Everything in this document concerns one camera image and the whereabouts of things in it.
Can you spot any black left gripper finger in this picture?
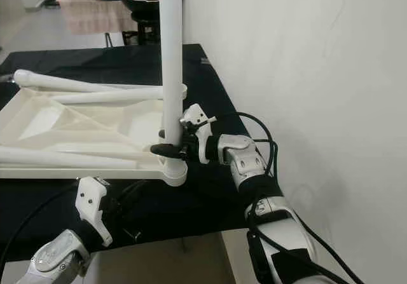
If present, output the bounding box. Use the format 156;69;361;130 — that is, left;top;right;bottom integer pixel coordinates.
114;178;155;201

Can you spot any white plastic table top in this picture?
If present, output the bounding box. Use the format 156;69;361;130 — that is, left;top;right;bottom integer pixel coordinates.
0;84;188;188

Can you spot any black tablecloth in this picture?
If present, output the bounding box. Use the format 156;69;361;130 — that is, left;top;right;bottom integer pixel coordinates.
0;43;284;266

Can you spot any black round stool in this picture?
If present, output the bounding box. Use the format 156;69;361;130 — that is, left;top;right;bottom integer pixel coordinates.
121;10;160;46

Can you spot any beige cloth covered table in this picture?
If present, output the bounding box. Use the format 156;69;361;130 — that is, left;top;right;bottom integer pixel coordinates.
60;0;134;34

